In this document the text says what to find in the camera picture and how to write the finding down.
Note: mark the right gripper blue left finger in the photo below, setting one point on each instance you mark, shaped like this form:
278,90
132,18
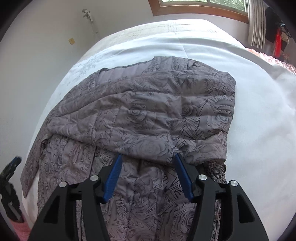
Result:
58,218

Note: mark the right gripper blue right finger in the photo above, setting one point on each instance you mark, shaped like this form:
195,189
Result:
239,219

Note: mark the grey quilted floral jacket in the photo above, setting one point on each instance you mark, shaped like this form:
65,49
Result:
146,112

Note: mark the white bed sheet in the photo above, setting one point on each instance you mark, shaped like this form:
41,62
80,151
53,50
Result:
261,138

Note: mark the pink floral quilt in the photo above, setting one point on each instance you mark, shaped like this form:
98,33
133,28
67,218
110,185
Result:
277,60

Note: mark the red hanging bag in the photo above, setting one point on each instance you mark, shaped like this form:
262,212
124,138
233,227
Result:
277,44

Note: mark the white pleated curtain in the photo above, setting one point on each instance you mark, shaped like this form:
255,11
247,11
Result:
257,24

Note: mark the wooden framed window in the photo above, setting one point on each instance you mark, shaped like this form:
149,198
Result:
160,8

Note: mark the yellow wall outlet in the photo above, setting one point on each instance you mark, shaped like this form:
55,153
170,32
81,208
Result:
71,41

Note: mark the white wall pipe fixture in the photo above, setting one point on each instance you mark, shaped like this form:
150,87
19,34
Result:
87,14

